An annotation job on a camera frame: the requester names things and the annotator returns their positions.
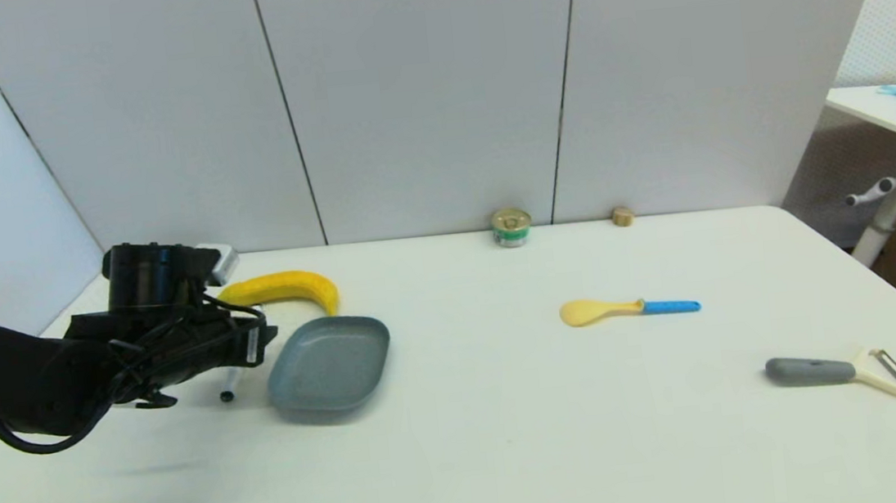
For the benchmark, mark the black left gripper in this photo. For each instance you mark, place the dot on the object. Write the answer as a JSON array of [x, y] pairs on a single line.
[[194, 350]]

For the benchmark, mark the white marker with black cap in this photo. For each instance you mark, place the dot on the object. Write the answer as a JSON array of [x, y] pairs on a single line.
[[227, 386]]

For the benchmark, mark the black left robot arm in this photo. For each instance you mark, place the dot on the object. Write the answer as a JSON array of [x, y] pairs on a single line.
[[8, 376]]

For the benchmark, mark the yellow banana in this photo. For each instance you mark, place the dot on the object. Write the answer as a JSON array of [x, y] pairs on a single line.
[[287, 287]]

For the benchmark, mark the grey rectangular plate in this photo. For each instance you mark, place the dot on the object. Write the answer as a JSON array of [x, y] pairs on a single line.
[[330, 364]]

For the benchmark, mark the small green-labelled tin can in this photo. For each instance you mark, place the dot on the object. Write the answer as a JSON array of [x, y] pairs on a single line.
[[511, 227]]

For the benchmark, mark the small tan cork cylinder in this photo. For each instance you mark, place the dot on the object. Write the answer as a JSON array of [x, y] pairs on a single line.
[[621, 217]]

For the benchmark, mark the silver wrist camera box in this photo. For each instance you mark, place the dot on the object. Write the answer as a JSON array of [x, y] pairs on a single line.
[[221, 263]]

